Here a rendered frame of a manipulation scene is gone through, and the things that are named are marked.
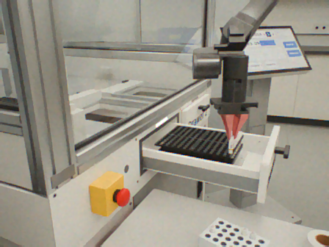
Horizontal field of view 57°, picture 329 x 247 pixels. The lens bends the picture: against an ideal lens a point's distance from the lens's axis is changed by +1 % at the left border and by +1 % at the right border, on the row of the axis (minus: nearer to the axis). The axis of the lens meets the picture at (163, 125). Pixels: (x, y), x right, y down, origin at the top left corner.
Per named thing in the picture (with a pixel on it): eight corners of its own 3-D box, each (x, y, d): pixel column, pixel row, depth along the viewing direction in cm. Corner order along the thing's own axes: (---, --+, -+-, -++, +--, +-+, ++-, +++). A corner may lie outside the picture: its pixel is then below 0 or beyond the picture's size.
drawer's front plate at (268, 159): (276, 157, 96) (280, 125, 93) (264, 205, 72) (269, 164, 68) (270, 156, 97) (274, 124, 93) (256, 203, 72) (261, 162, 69)
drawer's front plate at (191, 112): (208, 117, 136) (209, 93, 132) (185, 139, 111) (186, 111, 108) (204, 117, 137) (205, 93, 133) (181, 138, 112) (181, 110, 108)
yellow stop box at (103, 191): (128, 201, 70) (126, 173, 67) (109, 219, 63) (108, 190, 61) (109, 196, 72) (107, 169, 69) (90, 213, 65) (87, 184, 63)
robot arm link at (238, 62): (252, 51, 65) (246, 49, 71) (220, 52, 65) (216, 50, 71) (250, 83, 67) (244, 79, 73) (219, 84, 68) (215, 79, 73)
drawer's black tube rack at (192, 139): (241, 154, 95) (243, 134, 93) (228, 179, 80) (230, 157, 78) (177, 142, 104) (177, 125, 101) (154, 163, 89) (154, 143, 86)
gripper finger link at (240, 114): (211, 134, 78) (212, 100, 75) (238, 133, 78) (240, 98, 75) (218, 145, 71) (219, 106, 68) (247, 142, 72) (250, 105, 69)
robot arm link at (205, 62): (243, 20, 68) (236, 45, 76) (192, 21, 69) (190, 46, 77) (249, 63, 64) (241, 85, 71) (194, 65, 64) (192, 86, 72)
